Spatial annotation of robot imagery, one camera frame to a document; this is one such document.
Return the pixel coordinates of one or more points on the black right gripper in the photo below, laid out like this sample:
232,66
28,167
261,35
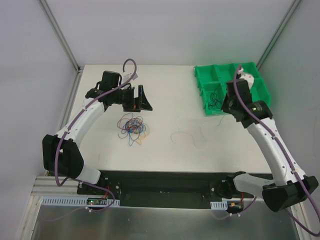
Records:
239,85

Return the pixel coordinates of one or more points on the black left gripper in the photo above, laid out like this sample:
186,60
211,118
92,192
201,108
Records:
136,99

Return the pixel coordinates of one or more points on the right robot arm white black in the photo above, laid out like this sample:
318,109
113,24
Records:
290,184

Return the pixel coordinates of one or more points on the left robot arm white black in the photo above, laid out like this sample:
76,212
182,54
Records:
61,153

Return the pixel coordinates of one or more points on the green compartment bin tray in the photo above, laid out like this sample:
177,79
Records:
212,80

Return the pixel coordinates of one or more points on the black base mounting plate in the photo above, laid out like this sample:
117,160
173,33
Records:
159,189

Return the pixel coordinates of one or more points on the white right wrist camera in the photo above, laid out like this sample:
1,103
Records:
242,75

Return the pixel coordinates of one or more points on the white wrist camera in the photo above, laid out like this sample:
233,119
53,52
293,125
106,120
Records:
242,75
129,76

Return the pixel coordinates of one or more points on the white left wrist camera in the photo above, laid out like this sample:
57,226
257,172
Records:
129,76

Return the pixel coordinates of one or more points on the aluminium frame post left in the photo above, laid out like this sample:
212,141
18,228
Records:
59,34

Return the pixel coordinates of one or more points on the aluminium frame post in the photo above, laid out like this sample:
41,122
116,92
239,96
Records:
293,8
59,34

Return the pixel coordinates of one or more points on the right white cable duct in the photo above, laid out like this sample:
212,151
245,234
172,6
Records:
219,205

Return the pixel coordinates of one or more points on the white cable duct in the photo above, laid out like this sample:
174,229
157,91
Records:
91,202
219,205

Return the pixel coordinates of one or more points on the aluminium frame post right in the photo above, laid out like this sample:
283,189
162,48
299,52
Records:
293,8

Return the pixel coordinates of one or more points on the left white cable duct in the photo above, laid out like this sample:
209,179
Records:
91,202

